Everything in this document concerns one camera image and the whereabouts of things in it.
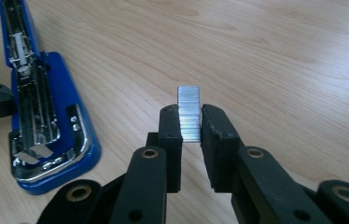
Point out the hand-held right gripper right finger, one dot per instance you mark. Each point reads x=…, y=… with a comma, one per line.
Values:
x=220, y=149

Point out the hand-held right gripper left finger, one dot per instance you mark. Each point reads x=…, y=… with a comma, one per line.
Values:
x=171, y=146

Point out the silver staple strip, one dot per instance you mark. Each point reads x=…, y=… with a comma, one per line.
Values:
x=189, y=112

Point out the blue stapler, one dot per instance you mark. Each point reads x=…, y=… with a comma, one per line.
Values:
x=67, y=102

